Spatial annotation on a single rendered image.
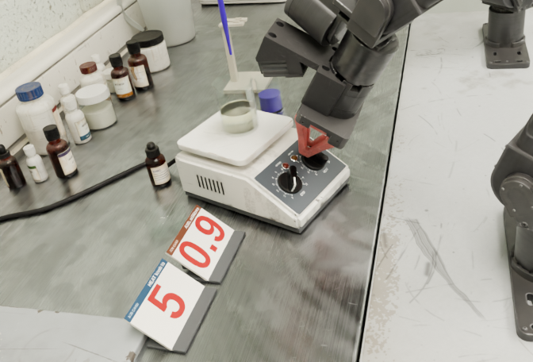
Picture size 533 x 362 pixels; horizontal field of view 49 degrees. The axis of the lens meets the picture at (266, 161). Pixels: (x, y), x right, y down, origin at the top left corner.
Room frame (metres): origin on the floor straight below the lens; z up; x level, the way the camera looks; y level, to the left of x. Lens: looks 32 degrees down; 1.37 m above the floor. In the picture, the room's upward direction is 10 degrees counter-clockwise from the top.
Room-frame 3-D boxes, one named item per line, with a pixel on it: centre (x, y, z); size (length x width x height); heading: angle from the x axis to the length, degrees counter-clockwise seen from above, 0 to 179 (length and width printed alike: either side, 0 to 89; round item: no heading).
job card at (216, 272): (0.56, 0.09, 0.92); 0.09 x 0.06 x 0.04; 158
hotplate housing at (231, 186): (0.68, 0.02, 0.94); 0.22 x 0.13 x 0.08; 49
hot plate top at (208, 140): (0.70, 0.03, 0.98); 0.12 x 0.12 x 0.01; 49
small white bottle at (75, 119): (0.92, 0.31, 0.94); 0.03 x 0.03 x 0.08
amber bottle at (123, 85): (1.07, 0.25, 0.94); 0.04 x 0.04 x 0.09
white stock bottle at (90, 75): (1.05, 0.30, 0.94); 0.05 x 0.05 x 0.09
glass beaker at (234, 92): (0.70, 0.03, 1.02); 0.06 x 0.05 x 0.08; 155
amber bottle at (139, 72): (1.11, 0.22, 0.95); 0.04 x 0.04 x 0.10
